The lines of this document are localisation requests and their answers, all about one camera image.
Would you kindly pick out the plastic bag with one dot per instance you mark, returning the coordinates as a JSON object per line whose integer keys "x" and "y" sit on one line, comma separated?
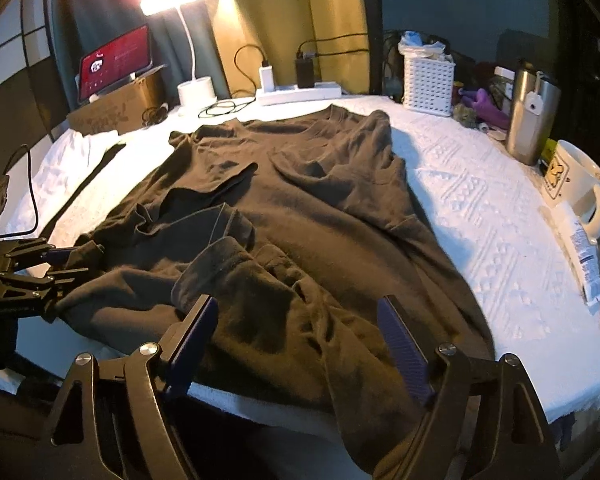
{"x": 422, "y": 42}

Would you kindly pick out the white textured bedspread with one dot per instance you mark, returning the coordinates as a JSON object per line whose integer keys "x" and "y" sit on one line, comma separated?
{"x": 480, "y": 210}

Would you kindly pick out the black charger plug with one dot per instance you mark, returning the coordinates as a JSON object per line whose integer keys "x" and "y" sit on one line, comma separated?
{"x": 304, "y": 72}

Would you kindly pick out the green packet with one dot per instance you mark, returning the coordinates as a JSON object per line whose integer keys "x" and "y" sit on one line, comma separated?
{"x": 549, "y": 152}

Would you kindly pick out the purple toy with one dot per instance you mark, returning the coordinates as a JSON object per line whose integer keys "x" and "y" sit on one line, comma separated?
{"x": 485, "y": 107}

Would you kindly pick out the white power strip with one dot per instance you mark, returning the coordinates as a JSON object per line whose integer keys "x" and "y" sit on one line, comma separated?
{"x": 300, "y": 94}

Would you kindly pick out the dark brown shirt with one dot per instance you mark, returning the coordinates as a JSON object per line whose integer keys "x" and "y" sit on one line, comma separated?
{"x": 305, "y": 220}

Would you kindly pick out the white printed mug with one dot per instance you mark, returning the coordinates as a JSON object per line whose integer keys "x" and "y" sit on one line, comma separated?
{"x": 575, "y": 180}

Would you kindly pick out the stainless steel tumbler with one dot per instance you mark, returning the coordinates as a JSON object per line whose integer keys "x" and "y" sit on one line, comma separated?
{"x": 527, "y": 125}

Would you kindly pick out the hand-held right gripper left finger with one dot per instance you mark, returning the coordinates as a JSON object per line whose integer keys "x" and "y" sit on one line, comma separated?
{"x": 200, "y": 340}

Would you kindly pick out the white cream tube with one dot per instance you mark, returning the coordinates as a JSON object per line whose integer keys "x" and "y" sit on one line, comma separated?
{"x": 587, "y": 260}

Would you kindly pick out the tablet with red screen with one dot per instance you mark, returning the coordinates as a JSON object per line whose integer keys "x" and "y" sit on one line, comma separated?
{"x": 112, "y": 62}

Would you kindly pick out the jar with white lid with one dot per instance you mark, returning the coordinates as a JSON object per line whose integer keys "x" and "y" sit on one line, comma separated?
{"x": 504, "y": 80}

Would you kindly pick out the grey-green curtain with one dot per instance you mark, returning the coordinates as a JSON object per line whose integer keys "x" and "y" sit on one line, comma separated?
{"x": 100, "y": 5}

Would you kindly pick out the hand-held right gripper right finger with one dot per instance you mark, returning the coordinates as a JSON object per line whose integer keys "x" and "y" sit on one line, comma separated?
{"x": 402, "y": 345}

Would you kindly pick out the white charger plug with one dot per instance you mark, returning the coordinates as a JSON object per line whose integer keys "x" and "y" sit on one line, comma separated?
{"x": 266, "y": 77}

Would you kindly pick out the black metal post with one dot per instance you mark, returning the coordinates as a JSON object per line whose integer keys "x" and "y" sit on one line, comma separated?
{"x": 376, "y": 20}

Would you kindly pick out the cardboard box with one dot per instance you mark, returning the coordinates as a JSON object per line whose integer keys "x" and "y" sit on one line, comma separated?
{"x": 115, "y": 105}

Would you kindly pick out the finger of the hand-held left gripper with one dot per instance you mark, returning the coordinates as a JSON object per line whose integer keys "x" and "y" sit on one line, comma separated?
{"x": 40, "y": 255}
{"x": 25, "y": 292}

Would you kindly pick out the white woven basket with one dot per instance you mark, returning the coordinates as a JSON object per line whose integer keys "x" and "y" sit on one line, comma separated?
{"x": 428, "y": 85}

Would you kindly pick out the yellow curtain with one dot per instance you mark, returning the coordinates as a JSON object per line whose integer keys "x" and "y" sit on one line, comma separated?
{"x": 280, "y": 5}

